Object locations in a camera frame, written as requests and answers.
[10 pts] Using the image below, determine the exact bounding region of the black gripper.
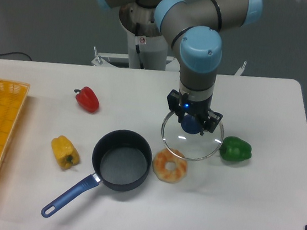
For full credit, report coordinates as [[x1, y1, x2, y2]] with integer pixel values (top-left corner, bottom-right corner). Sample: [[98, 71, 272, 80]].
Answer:
[[166, 89, 223, 135]]

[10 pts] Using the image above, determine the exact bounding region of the glass lid blue knob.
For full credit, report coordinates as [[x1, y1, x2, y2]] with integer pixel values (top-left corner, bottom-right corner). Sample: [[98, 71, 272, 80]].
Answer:
[[161, 111, 224, 161]]

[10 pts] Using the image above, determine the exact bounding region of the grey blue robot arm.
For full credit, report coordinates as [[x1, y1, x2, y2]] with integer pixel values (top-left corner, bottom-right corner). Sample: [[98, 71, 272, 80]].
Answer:
[[97, 0, 263, 134]]

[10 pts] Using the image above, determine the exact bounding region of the orange glazed donut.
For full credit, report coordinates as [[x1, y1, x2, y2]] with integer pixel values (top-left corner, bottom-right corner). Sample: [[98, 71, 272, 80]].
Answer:
[[152, 148, 188, 183]]

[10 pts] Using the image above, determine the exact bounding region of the green bell pepper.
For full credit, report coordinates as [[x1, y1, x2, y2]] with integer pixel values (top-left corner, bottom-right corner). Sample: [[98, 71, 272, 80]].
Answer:
[[219, 136, 252, 162]]

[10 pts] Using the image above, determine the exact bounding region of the dark blue saucepan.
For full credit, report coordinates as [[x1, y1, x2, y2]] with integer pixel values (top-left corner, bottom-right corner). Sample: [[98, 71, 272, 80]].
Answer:
[[41, 130, 152, 218]]

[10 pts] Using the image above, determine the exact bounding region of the red bell pepper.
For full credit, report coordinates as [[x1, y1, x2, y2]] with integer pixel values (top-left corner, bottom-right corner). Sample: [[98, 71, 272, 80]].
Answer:
[[74, 86, 100, 113]]

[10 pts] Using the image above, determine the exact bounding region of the yellow bell pepper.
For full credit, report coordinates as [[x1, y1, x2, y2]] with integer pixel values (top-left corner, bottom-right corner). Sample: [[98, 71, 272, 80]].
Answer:
[[51, 136, 80, 170]]

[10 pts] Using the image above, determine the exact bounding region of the white frame bracket right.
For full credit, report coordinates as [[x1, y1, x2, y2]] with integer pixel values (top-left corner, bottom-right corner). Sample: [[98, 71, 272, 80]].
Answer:
[[235, 61, 247, 76]]

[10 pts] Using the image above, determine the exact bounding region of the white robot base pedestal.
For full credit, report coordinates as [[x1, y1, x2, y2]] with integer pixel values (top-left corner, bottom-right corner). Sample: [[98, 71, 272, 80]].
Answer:
[[91, 3, 180, 72]]

